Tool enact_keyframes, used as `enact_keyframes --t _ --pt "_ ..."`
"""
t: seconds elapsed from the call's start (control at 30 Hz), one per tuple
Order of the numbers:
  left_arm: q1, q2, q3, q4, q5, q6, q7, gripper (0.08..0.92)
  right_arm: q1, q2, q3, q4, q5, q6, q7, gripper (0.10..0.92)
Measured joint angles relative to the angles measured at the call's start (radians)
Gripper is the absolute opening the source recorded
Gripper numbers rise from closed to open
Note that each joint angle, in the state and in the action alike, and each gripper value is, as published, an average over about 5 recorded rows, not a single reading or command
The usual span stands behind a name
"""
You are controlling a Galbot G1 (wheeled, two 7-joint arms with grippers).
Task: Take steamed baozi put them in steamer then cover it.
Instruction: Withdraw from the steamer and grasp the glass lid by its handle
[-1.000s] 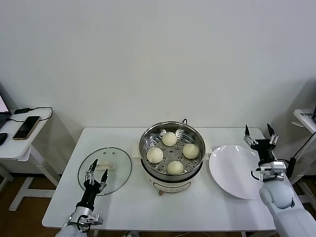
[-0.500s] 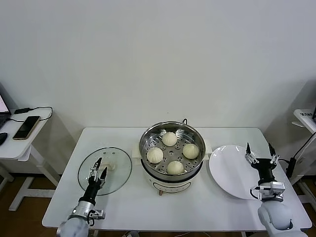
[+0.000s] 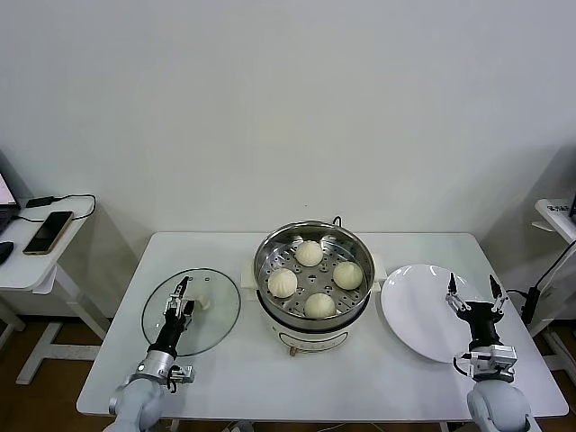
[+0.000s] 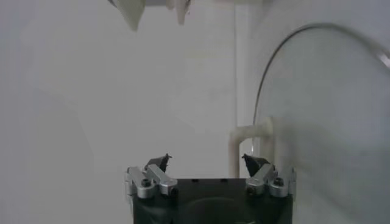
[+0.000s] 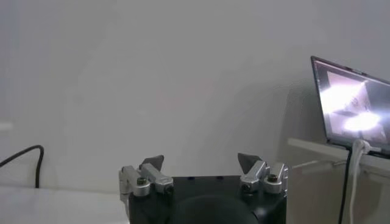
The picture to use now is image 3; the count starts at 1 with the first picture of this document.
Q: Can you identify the black power adapter with cable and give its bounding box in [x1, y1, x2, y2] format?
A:
[13, 193, 98, 224]

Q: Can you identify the perforated steel steamer basket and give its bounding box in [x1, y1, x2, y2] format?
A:
[253, 220, 377, 319]

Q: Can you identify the white side table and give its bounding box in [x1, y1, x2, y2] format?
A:
[0, 195, 113, 386]
[526, 197, 576, 374]

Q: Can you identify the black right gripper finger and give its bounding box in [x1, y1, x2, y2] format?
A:
[488, 274, 509, 316]
[445, 272, 473, 314]

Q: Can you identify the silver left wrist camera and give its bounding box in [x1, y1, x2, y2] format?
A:
[168, 364, 197, 392]

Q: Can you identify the white steamed baozi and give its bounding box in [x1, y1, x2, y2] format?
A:
[304, 292, 337, 320]
[331, 261, 365, 291]
[295, 240, 324, 267]
[268, 268, 299, 299]

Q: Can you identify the round glass pot lid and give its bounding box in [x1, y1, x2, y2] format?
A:
[141, 267, 242, 358]

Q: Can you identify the black smartphone gold edge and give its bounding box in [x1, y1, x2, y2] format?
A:
[23, 210, 76, 257]

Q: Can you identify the white electric cooker base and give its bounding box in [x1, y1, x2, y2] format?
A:
[241, 254, 389, 357]

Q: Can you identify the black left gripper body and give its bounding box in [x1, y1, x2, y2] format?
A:
[147, 313, 189, 357]

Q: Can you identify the dark laptop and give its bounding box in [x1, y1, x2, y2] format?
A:
[0, 168, 23, 238]

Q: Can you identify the black cable with inline box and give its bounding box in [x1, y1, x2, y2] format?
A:
[506, 240, 576, 337]

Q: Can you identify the large white plate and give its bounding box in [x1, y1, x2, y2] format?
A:
[381, 264, 496, 365]

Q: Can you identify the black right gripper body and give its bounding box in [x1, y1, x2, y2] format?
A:
[455, 301, 505, 348]

